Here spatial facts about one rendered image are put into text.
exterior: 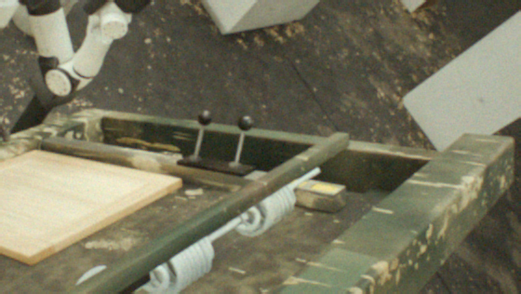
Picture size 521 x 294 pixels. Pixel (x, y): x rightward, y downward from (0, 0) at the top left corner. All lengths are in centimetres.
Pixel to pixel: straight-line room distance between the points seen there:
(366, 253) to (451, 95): 424
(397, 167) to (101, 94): 217
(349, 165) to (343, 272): 68
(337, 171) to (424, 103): 370
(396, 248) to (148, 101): 269
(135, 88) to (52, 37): 185
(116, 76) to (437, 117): 266
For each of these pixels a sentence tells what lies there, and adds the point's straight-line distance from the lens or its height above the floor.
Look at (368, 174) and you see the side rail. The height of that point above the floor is 158.
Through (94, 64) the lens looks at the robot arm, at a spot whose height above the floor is 124.
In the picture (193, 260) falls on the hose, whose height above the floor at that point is 185.
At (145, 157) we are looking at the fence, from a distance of 165.
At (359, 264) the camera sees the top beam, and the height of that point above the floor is 185.
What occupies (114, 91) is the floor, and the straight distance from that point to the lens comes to 349.
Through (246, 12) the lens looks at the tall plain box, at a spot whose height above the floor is 27.
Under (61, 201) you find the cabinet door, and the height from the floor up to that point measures 120.
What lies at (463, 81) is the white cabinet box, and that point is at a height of 48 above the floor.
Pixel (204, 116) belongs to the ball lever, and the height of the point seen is 143.
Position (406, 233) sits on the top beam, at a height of 187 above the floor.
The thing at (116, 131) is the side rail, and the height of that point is 93.
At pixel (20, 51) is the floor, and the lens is 339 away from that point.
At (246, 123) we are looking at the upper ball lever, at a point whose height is 152.
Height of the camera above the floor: 243
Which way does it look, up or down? 42 degrees down
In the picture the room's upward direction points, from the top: 44 degrees clockwise
